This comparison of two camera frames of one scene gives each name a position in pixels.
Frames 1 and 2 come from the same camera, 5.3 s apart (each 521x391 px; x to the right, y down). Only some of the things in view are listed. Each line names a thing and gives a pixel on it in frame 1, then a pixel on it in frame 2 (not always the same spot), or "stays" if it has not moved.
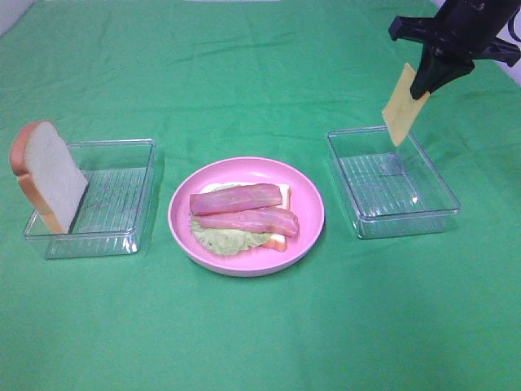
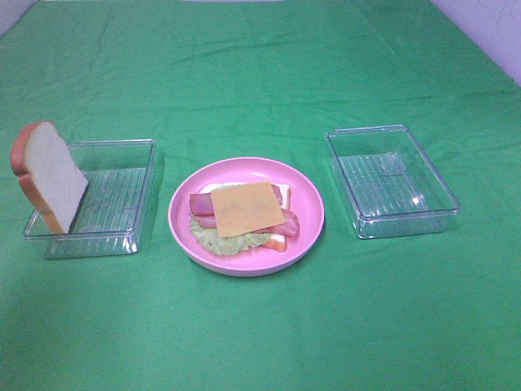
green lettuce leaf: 223,240 stays
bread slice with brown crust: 277,242 stays
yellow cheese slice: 401,107 to 246,208
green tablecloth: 214,80 stays
